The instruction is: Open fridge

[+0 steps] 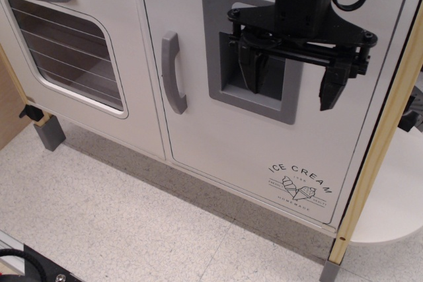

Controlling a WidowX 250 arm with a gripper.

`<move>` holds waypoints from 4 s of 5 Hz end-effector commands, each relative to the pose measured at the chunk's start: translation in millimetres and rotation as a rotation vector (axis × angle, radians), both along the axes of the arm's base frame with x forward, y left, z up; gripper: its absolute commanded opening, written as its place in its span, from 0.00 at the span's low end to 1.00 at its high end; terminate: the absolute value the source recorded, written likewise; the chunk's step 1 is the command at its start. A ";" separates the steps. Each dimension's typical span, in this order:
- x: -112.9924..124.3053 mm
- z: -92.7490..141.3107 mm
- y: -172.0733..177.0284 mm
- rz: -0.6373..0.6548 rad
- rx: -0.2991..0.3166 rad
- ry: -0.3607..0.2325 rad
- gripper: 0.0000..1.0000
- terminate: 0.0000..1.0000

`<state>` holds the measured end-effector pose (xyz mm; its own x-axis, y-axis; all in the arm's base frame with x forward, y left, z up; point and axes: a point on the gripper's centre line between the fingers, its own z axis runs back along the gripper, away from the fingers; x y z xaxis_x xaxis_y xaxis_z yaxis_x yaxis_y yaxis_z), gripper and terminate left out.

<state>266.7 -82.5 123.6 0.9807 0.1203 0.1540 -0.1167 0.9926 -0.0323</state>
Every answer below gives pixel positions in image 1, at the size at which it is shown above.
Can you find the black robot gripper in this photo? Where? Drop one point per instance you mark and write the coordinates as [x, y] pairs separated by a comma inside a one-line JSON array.
[[304, 30]]

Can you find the white toy fridge door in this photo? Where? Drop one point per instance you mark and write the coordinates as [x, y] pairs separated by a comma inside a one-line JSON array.
[[305, 171]]

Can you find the grey fridge door handle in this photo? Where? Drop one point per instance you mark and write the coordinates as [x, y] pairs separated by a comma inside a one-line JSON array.
[[169, 51]]

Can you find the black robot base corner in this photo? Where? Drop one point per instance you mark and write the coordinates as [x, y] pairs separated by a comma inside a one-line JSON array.
[[36, 268]]

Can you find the grey ice dispenser panel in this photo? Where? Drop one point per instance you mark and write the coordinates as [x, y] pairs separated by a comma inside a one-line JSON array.
[[279, 94]]

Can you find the grey black device right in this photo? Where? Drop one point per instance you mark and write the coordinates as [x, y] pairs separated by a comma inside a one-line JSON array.
[[412, 115]]

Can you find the grey right foot cap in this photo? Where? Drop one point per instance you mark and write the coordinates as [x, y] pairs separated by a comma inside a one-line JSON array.
[[330, 272]]

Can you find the grey foot cap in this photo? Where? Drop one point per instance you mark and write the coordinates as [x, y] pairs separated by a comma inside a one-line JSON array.
[[330, 272], [51, 134]]

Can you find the white toy oven door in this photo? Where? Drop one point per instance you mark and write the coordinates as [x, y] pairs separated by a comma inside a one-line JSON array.
[[85, 61]]

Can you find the grey left foot cap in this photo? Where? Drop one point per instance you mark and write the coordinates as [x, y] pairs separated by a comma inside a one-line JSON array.
[[51, 134]]

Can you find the black clamp knob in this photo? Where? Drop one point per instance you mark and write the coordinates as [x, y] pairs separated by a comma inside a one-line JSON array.
[[34, 113]]

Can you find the wooden left side panel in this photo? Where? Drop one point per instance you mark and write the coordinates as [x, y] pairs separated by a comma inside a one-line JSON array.
[[11, 105]]

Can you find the wooden right kitchen post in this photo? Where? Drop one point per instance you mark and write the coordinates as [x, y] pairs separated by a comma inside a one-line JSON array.
[[401, 85]]

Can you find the white round base plate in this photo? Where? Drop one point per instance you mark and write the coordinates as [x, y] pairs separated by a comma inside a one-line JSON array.
[[393, 210]]

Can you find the aluminium rail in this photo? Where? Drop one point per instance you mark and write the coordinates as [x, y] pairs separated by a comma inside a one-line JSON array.
[[11, 264]]

